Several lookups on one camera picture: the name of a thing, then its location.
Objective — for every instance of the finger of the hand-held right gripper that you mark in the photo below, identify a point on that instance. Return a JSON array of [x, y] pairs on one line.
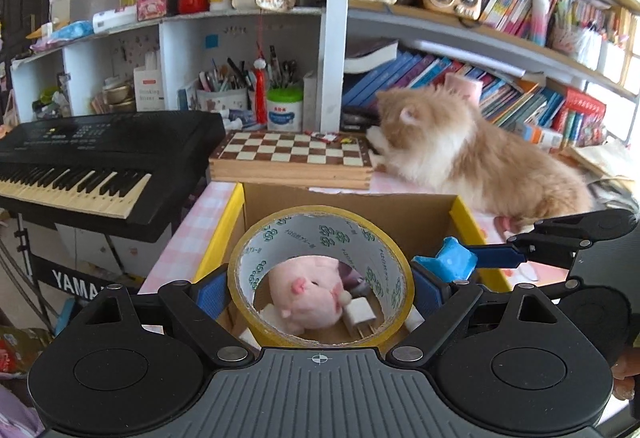
[[495, 256]]

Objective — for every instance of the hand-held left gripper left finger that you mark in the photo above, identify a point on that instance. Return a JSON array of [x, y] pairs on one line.
[[212, 290]]

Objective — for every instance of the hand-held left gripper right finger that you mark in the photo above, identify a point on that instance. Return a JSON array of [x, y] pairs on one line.
[[426, 289]]

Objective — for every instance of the blue star-shaped toy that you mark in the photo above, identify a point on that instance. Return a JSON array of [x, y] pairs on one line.
[[450, 260]]

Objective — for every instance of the small white cube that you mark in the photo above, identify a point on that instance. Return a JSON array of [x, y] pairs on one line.
[[360, 313]]

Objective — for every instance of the yellow cardboard box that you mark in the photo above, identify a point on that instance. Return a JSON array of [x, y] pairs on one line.
[[400, 218]]

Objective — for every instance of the yellow tape roll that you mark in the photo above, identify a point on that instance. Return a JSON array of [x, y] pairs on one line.
[[280, 238]]

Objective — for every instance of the pink plush pig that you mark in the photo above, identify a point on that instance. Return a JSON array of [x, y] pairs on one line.
[[305, 293]]

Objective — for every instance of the pink checked cloth desktop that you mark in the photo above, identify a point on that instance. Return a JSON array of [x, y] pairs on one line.
[[205, 218]]

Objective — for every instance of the person's right hand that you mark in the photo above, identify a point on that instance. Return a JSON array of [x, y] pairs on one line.
[[624, 380]]

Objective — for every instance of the orange and white cat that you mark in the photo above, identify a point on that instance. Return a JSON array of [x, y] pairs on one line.
[[475, 158]]

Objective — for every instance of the pile of papers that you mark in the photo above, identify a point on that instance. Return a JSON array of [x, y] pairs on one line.
[[600, 160]]

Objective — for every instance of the orange and white carton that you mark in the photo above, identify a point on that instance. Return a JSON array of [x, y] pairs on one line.
[[540, 134]]

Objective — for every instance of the black keyboard stand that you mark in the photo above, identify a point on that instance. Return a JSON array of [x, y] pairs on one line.
[[75, 278]]

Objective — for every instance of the wooden chess board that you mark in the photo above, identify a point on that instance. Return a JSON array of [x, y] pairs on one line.
[[280, 153]]

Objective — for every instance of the red game box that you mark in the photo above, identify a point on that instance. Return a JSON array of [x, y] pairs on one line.
[[585, 113]]

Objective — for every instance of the black electronic keyboard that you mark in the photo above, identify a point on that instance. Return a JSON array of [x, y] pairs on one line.
[[100, 138]]

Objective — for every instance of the white jar with green lid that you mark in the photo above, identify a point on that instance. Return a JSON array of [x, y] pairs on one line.
[[285, 113]]

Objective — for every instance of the white pen holder with pens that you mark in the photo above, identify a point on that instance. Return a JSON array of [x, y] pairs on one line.
[[222, 98]]

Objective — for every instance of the red tassel ornament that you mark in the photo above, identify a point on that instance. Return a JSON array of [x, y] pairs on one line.
[[261, 88]]

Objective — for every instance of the tall white red-label box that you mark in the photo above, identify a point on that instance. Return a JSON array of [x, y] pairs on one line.
[[149, 90]]

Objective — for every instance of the metal bowls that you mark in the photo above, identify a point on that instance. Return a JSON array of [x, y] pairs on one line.
[[117, 98]]

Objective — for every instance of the white bookshelf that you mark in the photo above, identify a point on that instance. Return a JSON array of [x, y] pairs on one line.
[[335, 18]]

